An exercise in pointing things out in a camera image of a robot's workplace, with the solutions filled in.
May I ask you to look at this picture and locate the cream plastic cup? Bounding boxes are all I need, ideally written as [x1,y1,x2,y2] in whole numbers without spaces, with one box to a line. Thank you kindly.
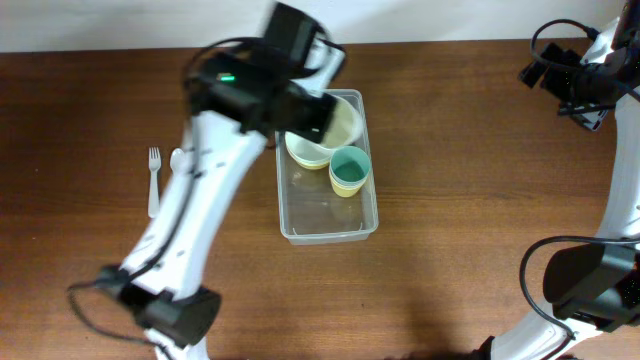
[320,96,364,149]

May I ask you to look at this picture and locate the green plastic cup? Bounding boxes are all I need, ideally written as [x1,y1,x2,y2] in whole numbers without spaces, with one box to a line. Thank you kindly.
[329,146,372,188]

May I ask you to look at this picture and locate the yellow plastic cup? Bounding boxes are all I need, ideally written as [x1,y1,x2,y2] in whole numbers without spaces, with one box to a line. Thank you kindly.
[329,173,368,198]

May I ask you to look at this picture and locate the white plastic bowl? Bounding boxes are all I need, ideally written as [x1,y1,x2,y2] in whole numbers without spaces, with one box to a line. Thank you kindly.
[285,132,330,160]

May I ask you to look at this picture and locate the yellow plastic bowl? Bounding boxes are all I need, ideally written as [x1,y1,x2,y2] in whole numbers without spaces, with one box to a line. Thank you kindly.
[290,153,330,170]

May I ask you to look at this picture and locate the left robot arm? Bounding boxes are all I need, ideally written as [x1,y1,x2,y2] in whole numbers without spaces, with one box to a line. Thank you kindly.
[89,3,346,359]

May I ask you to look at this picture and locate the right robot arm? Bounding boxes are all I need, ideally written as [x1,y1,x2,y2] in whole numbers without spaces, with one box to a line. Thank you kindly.
[471,1,639,359]

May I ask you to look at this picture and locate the clear plastic storage container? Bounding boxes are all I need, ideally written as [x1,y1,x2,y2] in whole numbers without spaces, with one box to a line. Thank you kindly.
[274,88,380,246]

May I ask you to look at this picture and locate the grey plastic spoon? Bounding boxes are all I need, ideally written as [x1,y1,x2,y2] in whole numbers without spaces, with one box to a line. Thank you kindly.
[169,148,185,173]

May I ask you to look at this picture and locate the grey plastic fork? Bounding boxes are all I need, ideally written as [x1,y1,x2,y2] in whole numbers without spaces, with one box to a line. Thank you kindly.
[147,147,162,218]

